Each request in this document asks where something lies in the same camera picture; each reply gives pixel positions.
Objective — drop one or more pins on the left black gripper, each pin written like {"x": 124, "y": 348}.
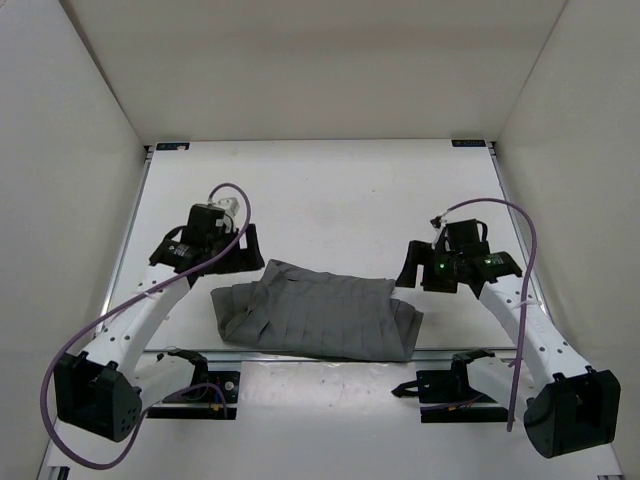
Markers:
{"x": 251, "y": 256}

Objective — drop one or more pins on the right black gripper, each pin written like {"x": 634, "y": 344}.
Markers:
{"x": 418, "y": 255}

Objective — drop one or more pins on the grey pleated skirt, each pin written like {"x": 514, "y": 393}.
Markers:
{"x": 317, "y": 314}

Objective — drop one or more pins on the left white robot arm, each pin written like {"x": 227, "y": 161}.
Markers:
{"x": 103, "y": 389}

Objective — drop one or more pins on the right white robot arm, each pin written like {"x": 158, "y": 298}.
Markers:
{"x": 564, "y": 403}

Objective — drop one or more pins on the right blue table label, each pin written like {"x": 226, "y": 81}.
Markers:
{"x": 468, "y": 143}

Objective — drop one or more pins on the blue table label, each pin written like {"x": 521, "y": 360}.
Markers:
{"x": 172, "y": 146}
{"x": 468, "y": 143}

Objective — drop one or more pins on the left blue table label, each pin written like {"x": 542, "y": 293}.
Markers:
{"x": 172, "y": 146}

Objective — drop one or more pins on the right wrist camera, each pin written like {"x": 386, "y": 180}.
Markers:
{"x": 439, "y": 224}

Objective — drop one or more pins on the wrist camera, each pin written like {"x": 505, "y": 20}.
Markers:
{"x": 439, "y": 224}
{"x": 230, "y": 207}

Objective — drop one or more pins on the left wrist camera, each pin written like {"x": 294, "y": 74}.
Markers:
{"x": 230, "y": 207}

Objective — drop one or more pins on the aluminium table rail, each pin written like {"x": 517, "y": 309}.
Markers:
{"x": 219, "y": 356}

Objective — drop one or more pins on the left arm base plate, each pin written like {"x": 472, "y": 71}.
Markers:
{"x": 219, "y": 404}

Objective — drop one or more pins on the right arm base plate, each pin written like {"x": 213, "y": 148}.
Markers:
{"x": 445, "y": 397}

